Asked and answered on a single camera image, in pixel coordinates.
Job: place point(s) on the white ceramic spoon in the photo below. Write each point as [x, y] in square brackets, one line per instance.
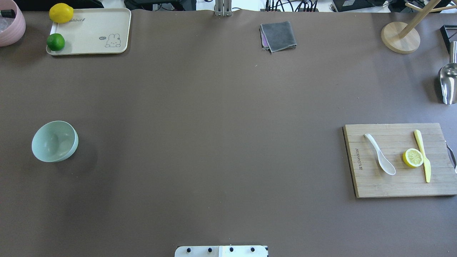
[384, 163]

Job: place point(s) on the light green bowl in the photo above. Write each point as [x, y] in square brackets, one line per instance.
[55, 141]

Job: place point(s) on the yellow lemon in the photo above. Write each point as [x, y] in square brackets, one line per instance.
[61, 13]

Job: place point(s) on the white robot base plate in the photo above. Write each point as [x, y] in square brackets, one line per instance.
[222, 251]

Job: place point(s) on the bamboo cutting board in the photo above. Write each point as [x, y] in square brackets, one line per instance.
[370, 180]

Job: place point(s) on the green lime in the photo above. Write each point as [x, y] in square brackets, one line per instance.
[55, 42]

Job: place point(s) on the pink bowl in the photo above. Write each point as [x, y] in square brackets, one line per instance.
[15, 31]

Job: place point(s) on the grey folded cloth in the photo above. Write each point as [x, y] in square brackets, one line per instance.
[277, 36]

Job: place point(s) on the beige rabbit tray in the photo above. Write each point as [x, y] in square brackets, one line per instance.
[94, 31]

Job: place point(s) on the wooden mug tree stand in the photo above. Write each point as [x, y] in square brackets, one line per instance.
[403, 38]

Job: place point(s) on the half lemon slice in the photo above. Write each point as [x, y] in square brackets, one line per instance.
[413, 158]

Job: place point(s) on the grey metal mount post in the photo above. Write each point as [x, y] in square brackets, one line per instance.
[223, 8]

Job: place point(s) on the yellow plastic knife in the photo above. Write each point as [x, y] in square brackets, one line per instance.
[426, 162]

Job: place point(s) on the metal scoop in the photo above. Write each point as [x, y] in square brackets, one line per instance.
[448, 77]

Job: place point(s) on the black frame object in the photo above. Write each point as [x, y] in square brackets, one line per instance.
[448, 33]

